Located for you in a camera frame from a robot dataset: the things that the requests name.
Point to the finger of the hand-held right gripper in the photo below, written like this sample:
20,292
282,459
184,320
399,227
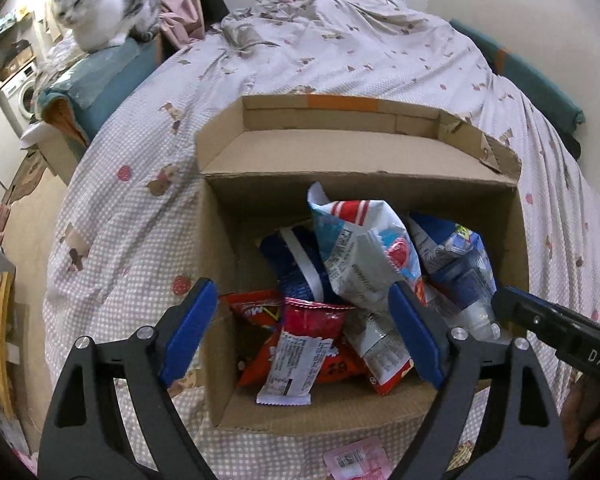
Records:
527,315

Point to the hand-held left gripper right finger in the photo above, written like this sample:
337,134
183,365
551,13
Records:
417,335

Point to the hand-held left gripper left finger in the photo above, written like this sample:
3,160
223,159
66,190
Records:
190,330

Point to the white silver snack bag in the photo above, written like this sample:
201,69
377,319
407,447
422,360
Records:
380,355

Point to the red cartoon snack bag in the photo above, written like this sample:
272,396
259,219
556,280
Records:
250,310

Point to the blue cartoon angel snack bag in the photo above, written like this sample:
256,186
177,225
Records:
460,270

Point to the white red blue snack bag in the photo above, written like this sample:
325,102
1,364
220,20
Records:
360,255

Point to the red packet with white label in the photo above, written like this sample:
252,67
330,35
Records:
295,365

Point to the navy white striped snack packet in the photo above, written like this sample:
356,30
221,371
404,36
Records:
290,265

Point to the brown cardboard box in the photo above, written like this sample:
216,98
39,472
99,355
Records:
260,200

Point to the person's right hand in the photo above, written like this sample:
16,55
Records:
580,410

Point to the pink packet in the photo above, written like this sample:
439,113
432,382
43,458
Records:
355,460

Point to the teal pillow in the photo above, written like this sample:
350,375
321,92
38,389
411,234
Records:
530,75

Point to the teal cushion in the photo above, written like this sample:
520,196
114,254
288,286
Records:
105,85

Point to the white washing machine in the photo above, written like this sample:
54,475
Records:
22,97

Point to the printed checked bedsheet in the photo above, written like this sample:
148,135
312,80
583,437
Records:
355,50

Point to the grey white cat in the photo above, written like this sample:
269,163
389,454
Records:
100,15

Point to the pink curtain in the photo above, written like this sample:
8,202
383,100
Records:
175,0

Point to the yellow wooden frame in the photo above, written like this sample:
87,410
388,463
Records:
0,340

